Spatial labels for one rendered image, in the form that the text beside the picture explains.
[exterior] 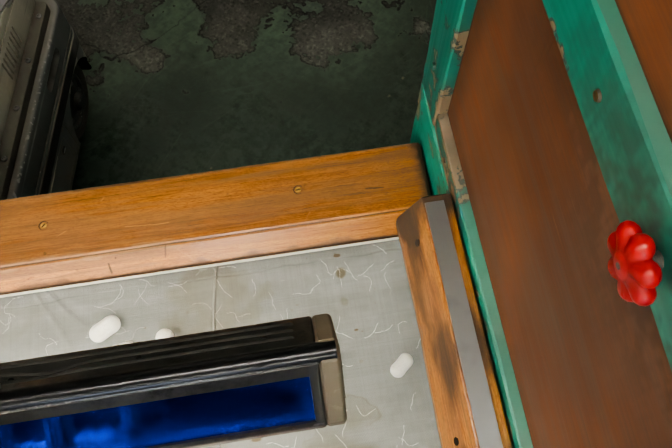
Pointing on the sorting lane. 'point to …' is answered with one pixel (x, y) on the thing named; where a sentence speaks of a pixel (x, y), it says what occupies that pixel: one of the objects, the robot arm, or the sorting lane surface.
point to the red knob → (634, 263)
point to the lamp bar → (178, 389)
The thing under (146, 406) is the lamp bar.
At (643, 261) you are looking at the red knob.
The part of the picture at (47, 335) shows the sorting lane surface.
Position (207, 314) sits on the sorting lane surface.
